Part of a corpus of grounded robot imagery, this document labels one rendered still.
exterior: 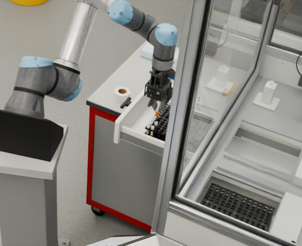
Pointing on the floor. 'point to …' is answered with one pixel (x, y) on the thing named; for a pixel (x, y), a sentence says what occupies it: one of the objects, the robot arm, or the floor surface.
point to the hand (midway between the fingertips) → (158, 107)
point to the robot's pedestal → (26, 196)
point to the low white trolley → (121, 152)
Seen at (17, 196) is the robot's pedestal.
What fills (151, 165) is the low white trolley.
